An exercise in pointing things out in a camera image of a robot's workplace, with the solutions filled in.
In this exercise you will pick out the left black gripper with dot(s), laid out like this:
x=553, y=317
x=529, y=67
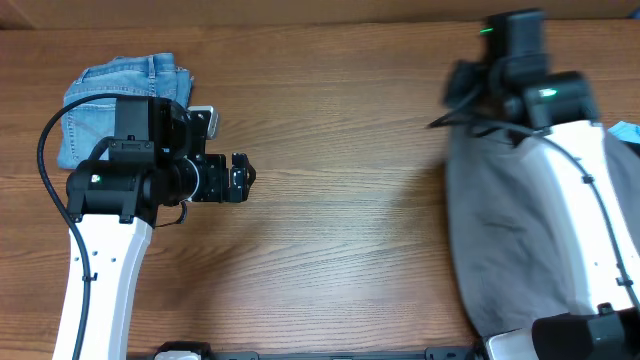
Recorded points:
x=216, y=190

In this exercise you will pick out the grey shorts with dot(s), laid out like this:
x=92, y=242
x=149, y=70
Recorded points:
x=508, y=271

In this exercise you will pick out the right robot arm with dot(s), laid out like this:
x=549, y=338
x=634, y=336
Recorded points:
x=588, y=180

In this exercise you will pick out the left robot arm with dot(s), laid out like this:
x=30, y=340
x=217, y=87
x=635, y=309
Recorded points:
x=155, y=157

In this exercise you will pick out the folded blue denim jeans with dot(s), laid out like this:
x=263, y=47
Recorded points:
x=83, y=126

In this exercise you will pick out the light blue t-shirt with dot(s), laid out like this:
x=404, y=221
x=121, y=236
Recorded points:
x=627, y=132

